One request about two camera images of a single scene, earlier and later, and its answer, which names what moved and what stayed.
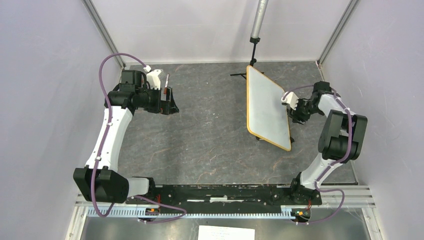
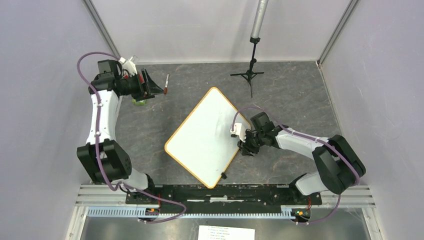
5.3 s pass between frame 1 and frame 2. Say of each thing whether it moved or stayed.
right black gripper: moved
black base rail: stayed
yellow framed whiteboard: moved
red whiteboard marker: stayed
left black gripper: moved
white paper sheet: stayed
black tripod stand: stayed
